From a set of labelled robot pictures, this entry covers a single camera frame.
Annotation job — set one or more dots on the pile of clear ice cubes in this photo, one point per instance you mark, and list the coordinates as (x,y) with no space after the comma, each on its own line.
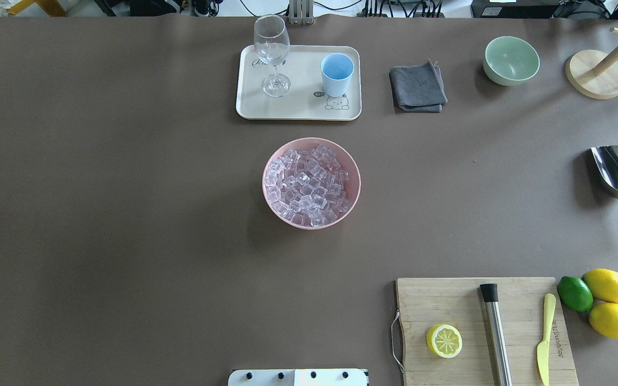
(309,185)

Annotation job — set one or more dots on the light blue cup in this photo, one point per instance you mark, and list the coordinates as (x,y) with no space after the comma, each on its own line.
(336,71)

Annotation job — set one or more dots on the pink bowl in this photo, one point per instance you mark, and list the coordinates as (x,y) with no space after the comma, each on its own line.
(276,209)

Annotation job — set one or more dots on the cream serving tray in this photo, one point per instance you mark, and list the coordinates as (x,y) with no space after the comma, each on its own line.
(306,99)

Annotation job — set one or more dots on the grey folded cloth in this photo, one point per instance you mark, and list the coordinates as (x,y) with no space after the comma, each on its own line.
(418,89)

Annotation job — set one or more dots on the clear wine glass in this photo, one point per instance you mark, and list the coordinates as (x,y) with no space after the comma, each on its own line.
(272,45)

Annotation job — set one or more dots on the bamboo cutting board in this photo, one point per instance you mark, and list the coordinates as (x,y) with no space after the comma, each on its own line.
(425,302)

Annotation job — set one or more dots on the half lemon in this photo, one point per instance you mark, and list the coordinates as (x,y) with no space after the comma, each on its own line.
(444,340)

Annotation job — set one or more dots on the green ceramic bowl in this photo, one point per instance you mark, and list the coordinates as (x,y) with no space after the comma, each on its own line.
(509,60)

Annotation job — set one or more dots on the steel muddler black tip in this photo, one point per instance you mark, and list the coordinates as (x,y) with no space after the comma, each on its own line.
(489,293)

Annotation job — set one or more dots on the yellow plastic knife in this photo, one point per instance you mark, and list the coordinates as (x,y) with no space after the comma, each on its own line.
(543,347)

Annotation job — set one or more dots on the green lime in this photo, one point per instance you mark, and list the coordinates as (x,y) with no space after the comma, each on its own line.
(575,294)

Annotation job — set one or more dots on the upper whole yellow lemon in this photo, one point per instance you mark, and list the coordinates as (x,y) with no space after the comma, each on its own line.
(603,284)

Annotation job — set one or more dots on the whole yellow lemon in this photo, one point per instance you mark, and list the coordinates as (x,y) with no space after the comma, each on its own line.
(603,319)
(603,284)

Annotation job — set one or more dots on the wooden mug tree stand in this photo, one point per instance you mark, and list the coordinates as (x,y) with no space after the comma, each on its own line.
(594,73)

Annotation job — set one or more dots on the lower whole yellow lemon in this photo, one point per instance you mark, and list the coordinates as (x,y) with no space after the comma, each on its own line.
(603,319)

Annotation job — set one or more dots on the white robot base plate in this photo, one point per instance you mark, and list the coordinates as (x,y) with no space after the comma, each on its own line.
(316,376)

